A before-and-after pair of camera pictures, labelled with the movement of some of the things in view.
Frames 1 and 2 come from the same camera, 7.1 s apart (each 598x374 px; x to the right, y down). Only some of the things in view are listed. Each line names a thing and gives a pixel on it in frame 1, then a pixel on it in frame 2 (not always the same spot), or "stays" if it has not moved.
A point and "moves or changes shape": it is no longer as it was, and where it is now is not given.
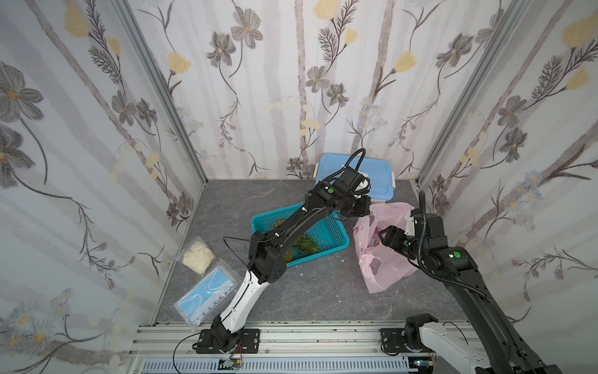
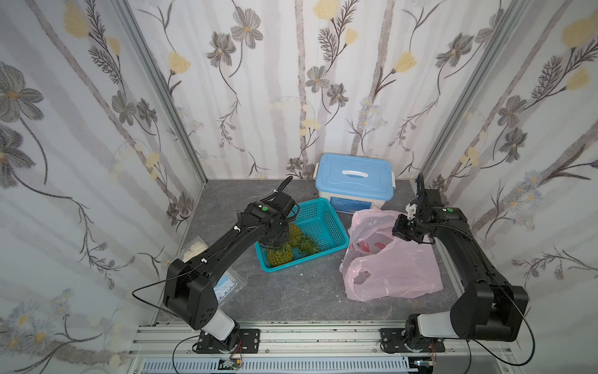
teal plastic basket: [331, 233] stays
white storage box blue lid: [380, 174] stays
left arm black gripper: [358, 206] to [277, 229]
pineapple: [302, 245] stays
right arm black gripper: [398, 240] to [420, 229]
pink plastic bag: [381, 262] moves or changes shape
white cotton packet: [197, 257] stays
